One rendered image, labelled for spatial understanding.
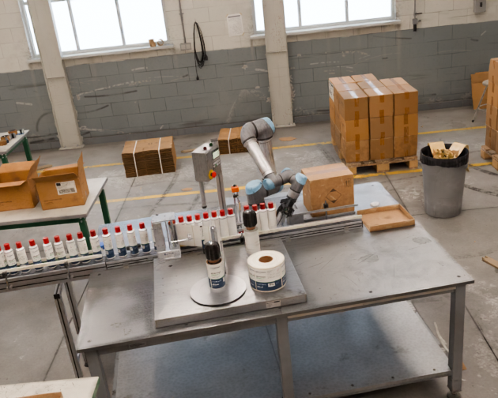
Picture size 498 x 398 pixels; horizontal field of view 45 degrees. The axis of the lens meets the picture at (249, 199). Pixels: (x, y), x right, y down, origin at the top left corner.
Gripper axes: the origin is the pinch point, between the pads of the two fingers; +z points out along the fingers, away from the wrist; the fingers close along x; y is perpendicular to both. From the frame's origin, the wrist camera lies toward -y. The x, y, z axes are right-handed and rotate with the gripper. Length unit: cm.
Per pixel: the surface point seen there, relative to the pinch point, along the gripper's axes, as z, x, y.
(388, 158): -21, 194, -281
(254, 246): 7.7, -19.0, 32.6
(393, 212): -31, 74, -8
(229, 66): -19, 29, -529
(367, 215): -23, 59, -10
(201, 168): -16, -60, 0
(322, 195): -22.6, 25.9, -16.4
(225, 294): 25, -35, 68
